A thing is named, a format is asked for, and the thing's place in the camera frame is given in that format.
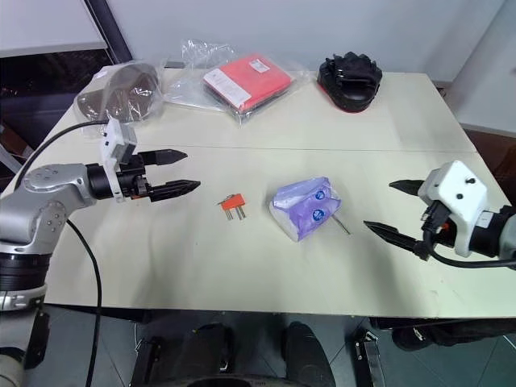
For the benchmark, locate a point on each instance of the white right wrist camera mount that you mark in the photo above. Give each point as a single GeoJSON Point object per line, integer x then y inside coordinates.
{"type": "Point", "coordinates": [455, 189]}

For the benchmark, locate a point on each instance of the white window ledge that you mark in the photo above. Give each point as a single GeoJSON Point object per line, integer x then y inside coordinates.
{"type": "Point", "coordinates": [48, 47]}

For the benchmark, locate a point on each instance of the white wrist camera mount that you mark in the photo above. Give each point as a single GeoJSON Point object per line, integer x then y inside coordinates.
{"type": "Point", "coordinates": [115, 135]}
{"type": "Point", "coordinates": [455, 189]}

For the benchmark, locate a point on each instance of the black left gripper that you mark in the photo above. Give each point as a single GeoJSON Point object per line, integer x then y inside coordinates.
{"type": "Point", "coordinates": [133, 185]}

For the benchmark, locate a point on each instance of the purple tissue pack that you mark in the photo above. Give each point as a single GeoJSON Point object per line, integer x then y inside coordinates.
{"type": "Point", "coordinates": [302, 205]}

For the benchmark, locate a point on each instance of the dark rounded shape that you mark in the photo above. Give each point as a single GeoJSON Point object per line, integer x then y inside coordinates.
{"type": "Point", "coordinates": [308, 350]}

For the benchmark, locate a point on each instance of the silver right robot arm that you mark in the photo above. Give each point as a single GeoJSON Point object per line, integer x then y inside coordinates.
{"type": "Point", "coordinates": [506, 235]}

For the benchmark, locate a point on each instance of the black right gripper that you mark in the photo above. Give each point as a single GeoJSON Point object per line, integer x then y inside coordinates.
{"type": "Point", "coordinates": [437, 238]}

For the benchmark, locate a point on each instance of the dark vertical post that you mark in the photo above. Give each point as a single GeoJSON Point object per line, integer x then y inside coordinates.
{"type": "Point", "coordinates": [113, 28]}

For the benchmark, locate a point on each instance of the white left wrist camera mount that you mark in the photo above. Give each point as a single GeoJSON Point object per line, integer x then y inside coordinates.
{"type": "Point", "coordinates": [115, 135]}

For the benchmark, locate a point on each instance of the brown cap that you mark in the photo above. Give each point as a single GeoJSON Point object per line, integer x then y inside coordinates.
{"type": "Point", "coordinates": [121, 88]}

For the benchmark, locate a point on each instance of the red flat package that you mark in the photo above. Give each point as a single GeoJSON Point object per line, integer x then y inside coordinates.
{"type": "Point", "coordinates": [258, 78]}

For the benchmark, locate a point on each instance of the clear plastic package bag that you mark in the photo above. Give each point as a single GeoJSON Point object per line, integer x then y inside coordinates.
{"type": "Point", "coordinates": [181, 88]}

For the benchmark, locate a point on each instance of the red rectangular block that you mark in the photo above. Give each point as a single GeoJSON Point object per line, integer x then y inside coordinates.
{"type": "Point", "coordinates": [234, 202]}

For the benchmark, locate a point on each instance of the black metal bracket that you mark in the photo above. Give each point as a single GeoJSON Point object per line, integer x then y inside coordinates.
{"type": "Point", "coordinates": [367, 359]}
{"type": "Point", "coordinates": [147, 363]}

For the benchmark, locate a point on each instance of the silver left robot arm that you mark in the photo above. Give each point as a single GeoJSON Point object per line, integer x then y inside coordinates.
{"type": "Point", "coordinates": [52, 189]}

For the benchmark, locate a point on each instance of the clear plastic cap bag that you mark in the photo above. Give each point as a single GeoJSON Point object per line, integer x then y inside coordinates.
{"type": "Point", "coordinates": [155, 105]}

